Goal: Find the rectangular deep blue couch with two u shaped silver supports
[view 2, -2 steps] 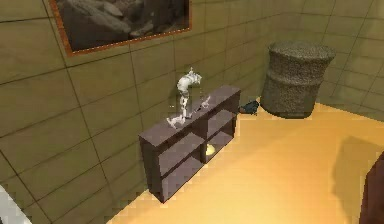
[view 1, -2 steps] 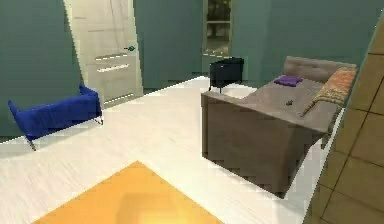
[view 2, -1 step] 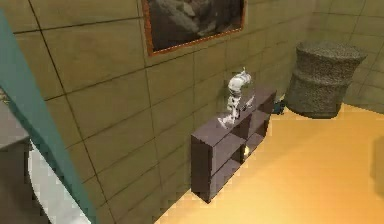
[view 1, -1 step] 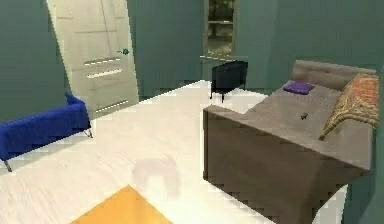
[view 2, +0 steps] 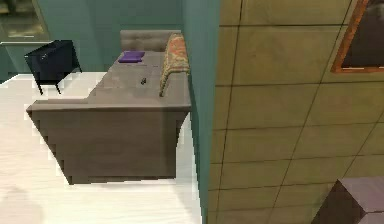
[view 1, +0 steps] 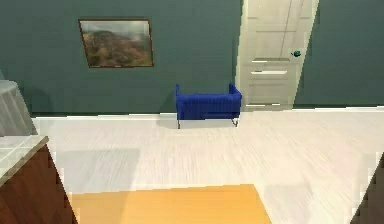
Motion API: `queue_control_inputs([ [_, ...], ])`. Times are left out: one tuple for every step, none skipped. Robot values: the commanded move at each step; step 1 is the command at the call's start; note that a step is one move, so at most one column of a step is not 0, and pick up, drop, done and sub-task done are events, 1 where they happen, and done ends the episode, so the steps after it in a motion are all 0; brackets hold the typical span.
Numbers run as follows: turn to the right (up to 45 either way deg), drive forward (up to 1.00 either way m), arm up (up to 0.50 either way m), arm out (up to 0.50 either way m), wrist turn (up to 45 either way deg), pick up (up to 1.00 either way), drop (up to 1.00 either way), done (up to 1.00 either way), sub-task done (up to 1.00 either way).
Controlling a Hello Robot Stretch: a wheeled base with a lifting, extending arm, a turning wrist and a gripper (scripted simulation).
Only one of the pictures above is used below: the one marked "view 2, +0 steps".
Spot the patterned orange cushion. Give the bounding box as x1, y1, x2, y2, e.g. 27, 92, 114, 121
158, 32, 191, 98

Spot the purple book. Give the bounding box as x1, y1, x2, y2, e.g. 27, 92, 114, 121
117, 50, 146, 64

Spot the grey brown sofa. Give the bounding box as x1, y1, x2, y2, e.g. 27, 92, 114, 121
25, 29, 192, 186

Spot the orange framed wall picture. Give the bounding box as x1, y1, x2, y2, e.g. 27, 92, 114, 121
330, 0, 384, 74

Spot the window with pale frame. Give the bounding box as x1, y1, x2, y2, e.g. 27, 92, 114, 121
0, 0, 51, 45

